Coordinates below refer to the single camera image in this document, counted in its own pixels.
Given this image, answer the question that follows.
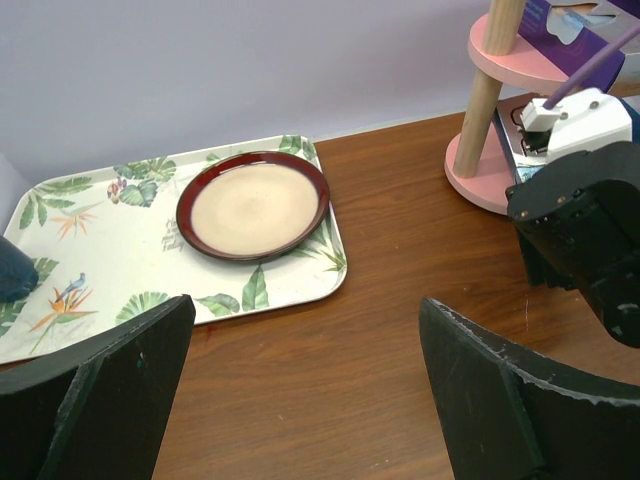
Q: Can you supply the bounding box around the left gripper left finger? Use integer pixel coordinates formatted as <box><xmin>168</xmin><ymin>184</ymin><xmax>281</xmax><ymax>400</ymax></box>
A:
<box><xmin>1</xmin><ymin>295</ymin><xmax>195</xmax><ymax>479</ymax></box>

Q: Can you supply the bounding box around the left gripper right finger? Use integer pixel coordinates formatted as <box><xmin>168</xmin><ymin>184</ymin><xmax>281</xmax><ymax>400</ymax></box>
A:
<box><xmin>419</xmin><ymin>299</ymin><xmax>639</xmax><ymax>479</ymax></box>

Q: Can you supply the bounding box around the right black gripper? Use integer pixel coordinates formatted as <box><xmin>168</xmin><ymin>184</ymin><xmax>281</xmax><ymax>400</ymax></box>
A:
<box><xmin>504</xmin><ymin>140</ymin><xmax>640</xmax><ymax>306</ymax></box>

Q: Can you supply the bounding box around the purple toothpaste box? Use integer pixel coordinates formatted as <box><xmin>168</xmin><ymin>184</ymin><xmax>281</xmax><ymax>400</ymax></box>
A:
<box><xmin>519</xmin><ymin>0</ymin><xmax>639</xmax><ymax>96</ymax></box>

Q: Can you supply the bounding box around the pink three-tier shelf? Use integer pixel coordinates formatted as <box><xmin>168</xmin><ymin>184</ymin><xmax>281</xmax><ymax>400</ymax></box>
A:
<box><xmin>443</xmin><ymin>0</ymin><xmax>640</xmax><ymax>217</ymax></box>

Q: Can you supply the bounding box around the dark blue mug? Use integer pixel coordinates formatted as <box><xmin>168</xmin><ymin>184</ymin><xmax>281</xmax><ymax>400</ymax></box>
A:
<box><xmin>0</xmin><ymin>236</ymin><xmax>39</xmax><ymax>303</ymax></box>

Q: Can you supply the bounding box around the floral serving tray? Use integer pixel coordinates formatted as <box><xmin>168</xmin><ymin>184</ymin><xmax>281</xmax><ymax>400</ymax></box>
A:
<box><xmin>1</xmin><ymin>135</ymin><xmax>347</xmax><ymax>363</ymax></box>

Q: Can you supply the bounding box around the brown rimmed beige plate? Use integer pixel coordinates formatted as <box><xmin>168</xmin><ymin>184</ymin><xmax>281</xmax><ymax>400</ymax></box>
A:
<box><xmin>176</xmin><ymin>151</ymin><xmax>330</xmax><ymax>261</ymax></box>

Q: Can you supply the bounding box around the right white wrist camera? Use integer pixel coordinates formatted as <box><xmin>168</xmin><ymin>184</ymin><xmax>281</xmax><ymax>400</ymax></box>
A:
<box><xmin>520</xmin><ymin>88</ymin><xmax>633</xmax><ymax>165</ymax></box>

